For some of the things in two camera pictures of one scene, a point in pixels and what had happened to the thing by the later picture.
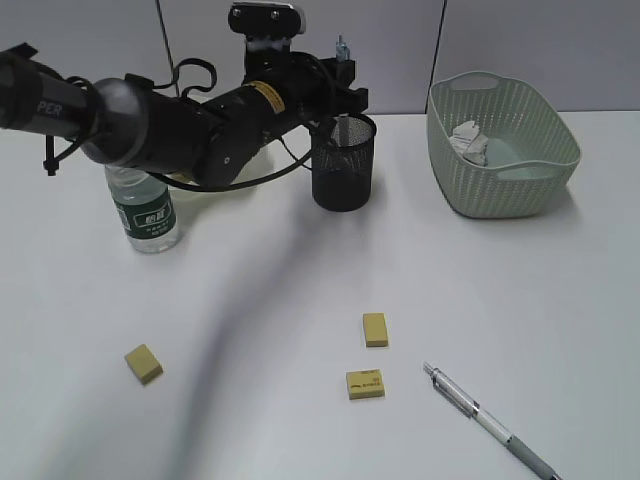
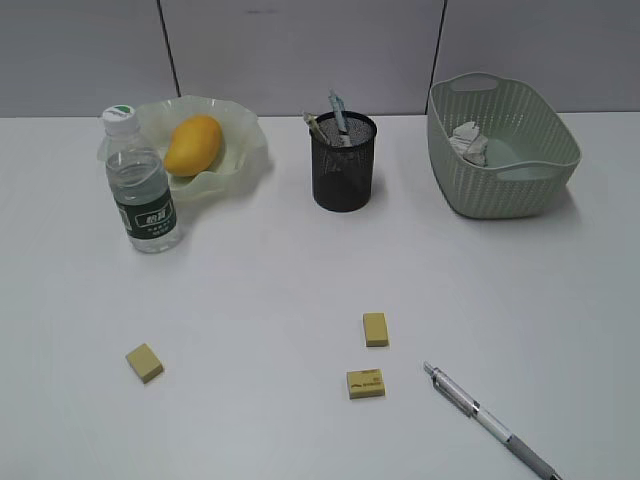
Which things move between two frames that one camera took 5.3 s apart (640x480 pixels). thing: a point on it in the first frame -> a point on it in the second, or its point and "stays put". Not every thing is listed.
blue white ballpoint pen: (342, 51) -> (339, 108)
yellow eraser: (144, 363) stays put
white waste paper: (466, 140) stays put
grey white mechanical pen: (470, 406) stays put
